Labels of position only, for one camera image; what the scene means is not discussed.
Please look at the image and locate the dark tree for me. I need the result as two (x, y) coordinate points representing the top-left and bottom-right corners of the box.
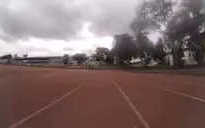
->
(92, 46), (112, 65)

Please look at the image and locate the long low building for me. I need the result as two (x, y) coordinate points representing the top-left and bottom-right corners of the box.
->
(11, 55), (64, 66)

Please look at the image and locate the small tree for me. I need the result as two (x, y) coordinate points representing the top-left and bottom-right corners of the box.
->
(0, 53), (14, 64)
(62, 53), (71, 66)
(72, 53), (88, 66)

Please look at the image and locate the white building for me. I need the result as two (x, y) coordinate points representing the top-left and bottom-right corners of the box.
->
(164, 46), (205, 66)

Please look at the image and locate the group of tall dark trees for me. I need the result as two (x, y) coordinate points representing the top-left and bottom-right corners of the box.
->
(111, 0), (205, 68)

